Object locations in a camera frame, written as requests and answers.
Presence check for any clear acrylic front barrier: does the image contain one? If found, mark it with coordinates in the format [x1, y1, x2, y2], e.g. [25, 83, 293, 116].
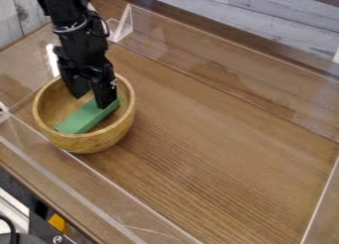
[0, 102, 203, 244]

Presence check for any yellow black device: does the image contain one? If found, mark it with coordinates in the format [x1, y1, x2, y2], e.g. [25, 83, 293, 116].
[28, 213, 77, 244]

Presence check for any green rectangular block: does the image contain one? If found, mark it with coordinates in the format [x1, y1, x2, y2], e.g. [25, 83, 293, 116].
[55, 99, 120, 134]

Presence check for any clear acrylic corner bracket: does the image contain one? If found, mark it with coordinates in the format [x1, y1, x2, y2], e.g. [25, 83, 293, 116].
[107, 5, 133, 43]

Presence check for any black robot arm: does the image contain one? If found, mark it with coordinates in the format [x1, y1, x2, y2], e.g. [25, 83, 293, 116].
[37, 0, 117, 109]

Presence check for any brown wooden bowl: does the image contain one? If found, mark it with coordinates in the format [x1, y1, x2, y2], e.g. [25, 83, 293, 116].
[32, 74, 136, 154]

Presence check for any black cable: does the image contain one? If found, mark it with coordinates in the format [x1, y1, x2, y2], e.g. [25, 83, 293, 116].
[0, 214, 19, 244]

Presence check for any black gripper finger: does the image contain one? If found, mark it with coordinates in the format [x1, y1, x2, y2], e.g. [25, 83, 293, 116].
[61, 66, 89, 98]
[89, 78, 117, 109]

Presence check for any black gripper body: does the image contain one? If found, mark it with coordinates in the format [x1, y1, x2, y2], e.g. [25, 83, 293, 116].
[53, 18, 113, 84]

